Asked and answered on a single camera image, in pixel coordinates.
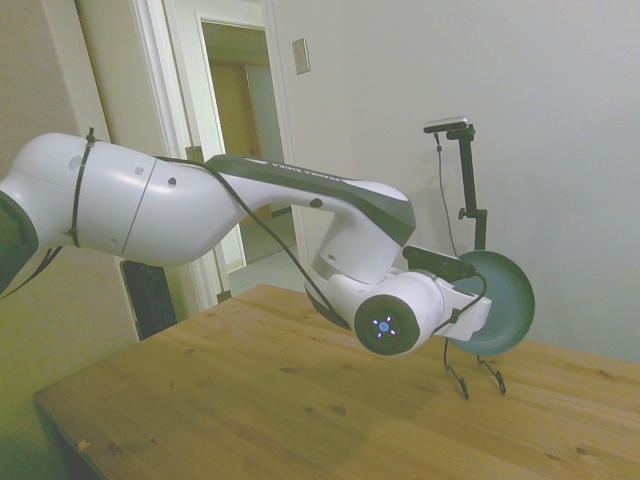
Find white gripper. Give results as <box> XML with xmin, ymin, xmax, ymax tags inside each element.
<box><xmin>433</xmin><ymin>278</ymin><xmax>494</xmax><ymax>342</ymax></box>

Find dark green plate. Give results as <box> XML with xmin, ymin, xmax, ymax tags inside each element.
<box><xmin>446</xmin><ymin>249</ymin><xmax>537</xmax><ymax>358</ymax></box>

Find black flat panel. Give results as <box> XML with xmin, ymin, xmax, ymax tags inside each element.
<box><xmin>120</xmin><ymin>258</ymin><xmax>179</xmax><ymax>343</ymax></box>

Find black zip tie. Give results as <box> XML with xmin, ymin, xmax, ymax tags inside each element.
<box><xmin>63</xmin><ymin>126</ymin><xmax>99</xmax><ymax>249</ymax></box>

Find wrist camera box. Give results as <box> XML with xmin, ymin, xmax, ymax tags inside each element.
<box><xmin>402</xmin><ymin>244</ymin><xmax>478</xmax><ymax>283</ymax></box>

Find black wire plate stand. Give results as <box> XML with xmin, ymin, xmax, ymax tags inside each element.
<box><xmin>441</xmin><ymin>337</ymin><xmax>507</xmax><ymax>402</ymax></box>

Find thin black camera cable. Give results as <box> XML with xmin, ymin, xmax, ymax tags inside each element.
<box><xmin>432</xmin><ymin>131</ymin><xmax>459</xmax><ymax>257</ymax></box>

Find black clamp camera stand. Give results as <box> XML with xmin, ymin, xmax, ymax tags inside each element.
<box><xmin>445</xmin><ymin>124</ymin><xmax>489</xmax><ymax>252</ymax></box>

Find silver exterior camera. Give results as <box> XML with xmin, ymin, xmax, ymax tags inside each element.
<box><xmin>423</xmin><ymin>115</ymin><xmax>473</xmax><ymax>135</ymax></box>

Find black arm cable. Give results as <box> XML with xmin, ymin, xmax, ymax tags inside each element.
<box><xmin>158</xmin><ymin>155</ymin><xmax>490</xmax><ymax>332</ymax></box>

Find beige wall switch plate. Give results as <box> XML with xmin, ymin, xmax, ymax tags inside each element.
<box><xmin>291</xmin><ymin>37</ymin><xmax>312</xmax><ymax>77</ymax></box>

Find white door frame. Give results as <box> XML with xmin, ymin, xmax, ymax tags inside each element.
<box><xmin>130</xmin><ymin>0</ymin><xmax>312</xmax><ymax>321</ymax></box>

